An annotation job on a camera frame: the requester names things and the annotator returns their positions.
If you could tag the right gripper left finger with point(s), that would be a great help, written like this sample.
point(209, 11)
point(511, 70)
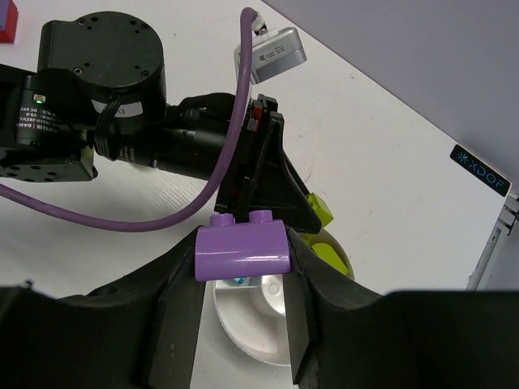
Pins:
point(139, 331)

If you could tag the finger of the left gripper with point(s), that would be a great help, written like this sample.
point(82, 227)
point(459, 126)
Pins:
point(270, 181)

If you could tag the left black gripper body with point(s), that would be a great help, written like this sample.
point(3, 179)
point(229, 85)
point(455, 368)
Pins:
point(189, 142)

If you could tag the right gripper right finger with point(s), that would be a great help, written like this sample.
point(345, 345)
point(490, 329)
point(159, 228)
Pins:
point(343, 335)

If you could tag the purple green lego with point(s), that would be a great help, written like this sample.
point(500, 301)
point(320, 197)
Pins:
point(226, 249)

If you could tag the green lego brick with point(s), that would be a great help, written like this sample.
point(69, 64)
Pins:
point(327, 253)

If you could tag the white round divided container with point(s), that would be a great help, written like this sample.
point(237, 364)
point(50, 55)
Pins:
point(253, 317)

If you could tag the purple and pink lego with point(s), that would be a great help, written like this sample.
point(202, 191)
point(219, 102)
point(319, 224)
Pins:
point(8, 19)

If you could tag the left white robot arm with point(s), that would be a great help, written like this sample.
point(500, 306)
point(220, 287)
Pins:
point(100, 90)

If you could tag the green flat lego plate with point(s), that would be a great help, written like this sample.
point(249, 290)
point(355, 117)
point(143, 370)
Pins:
point(321, 209)

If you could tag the right blue table label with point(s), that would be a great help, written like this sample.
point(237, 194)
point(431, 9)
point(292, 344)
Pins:
point(480, 170)

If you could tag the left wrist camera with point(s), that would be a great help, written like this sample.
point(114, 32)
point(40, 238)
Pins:
point(271, 51)

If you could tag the aluminium table rail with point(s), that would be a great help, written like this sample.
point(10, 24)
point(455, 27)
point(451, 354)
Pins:
point(497, 267)

